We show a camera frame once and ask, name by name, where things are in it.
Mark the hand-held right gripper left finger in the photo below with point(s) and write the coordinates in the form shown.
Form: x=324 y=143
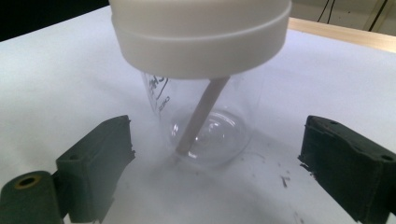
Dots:
x=96 y=168

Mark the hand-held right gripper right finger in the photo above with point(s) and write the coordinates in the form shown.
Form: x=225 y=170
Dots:
x=348 y=165

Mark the clear glass cup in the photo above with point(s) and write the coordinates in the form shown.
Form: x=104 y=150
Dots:
x=239 y=124

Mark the white straw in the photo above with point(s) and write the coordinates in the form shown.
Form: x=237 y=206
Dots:
x=202 y=115

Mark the white cup lid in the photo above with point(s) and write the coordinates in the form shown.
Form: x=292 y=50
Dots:
x=199 y=40

